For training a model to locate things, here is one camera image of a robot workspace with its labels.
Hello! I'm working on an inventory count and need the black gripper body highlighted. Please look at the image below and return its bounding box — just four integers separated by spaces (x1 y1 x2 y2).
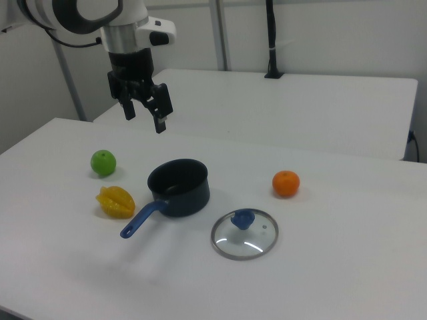
107 47 157 105

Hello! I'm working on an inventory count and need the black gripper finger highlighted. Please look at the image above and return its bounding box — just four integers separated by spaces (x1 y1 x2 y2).
142 83 175 135
119 97 137 121

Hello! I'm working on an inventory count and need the glass lid with blue knob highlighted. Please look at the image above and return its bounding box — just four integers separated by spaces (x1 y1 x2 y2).
210 208 280 261

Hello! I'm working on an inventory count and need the green toy apple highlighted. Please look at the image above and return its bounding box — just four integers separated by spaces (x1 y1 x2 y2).
90 149 117 177

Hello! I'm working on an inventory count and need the yellow toy starfruit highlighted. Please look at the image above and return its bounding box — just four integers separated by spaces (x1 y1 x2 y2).
95 185 136 219

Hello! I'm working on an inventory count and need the black pole with white band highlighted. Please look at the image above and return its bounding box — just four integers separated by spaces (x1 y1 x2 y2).
264 0 285 79

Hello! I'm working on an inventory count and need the orange toy fruit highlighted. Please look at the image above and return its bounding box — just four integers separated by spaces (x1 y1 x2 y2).
272 170 301 198

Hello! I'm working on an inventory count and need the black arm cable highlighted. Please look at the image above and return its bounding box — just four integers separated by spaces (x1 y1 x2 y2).
41 28 103 48

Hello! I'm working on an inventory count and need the thin grey metal post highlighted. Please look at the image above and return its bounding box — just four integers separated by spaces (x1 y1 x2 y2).
53 41 88 123

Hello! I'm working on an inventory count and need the dark pot with blue handle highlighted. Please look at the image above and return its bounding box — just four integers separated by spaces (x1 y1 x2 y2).
120 158 211 239

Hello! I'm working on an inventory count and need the grey metal partition post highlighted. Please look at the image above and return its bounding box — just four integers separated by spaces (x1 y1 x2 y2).
209 0 233 71

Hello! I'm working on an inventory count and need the black cable at table edge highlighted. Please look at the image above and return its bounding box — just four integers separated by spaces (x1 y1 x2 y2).
408 129 421 163

